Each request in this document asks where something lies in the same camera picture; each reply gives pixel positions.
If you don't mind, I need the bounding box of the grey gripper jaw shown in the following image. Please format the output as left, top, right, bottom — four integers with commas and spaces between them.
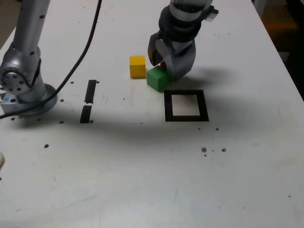
154, 39, 197, 83

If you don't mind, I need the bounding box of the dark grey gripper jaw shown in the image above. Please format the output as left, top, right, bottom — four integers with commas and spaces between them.
147, 32, 164, 67

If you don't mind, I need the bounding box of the yellow cube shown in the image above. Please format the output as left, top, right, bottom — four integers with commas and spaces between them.
129, 55, 146, 79

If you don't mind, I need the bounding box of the green cube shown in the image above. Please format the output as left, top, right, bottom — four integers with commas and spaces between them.
146, 66, 170, 92

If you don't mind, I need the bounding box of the black tape square outline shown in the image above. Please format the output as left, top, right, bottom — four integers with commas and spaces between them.
163, 89, 209, 123

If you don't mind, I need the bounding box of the black tape strip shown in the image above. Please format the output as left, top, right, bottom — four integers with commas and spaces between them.
79, 79, 97, 124

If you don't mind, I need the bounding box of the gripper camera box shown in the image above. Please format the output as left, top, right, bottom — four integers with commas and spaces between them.
203, 6, 219, 24

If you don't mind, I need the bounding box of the thick black cable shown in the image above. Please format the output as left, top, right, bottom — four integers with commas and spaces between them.
0, 0, 103, 119

